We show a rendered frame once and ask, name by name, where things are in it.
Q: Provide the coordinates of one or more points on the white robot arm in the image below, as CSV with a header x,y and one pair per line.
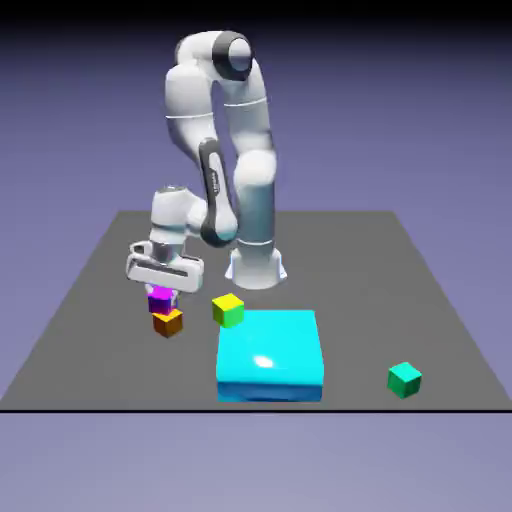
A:
x,y
248,200

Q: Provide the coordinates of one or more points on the small yellow cube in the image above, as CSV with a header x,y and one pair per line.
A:
x,y
228,311

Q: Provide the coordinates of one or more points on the small magenta cube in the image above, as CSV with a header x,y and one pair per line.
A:
x,y
160,300

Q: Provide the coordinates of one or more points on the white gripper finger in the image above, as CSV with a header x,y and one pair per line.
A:
x,y
174,298
148,288

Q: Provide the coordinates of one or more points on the small green cube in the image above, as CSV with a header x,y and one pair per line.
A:
x,y
404,380

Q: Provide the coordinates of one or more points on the large cyan box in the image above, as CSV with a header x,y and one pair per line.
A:
x,y
270,356

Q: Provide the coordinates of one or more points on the small orange cube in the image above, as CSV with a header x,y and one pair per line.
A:
x,y
168,323

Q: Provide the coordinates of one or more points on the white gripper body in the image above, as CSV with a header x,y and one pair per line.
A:
x,y
168,272

